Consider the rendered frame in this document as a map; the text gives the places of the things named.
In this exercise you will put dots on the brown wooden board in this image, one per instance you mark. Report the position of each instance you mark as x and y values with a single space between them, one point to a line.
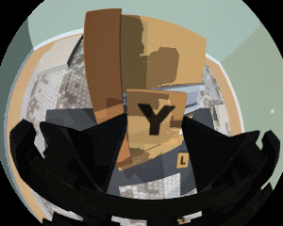
131 51

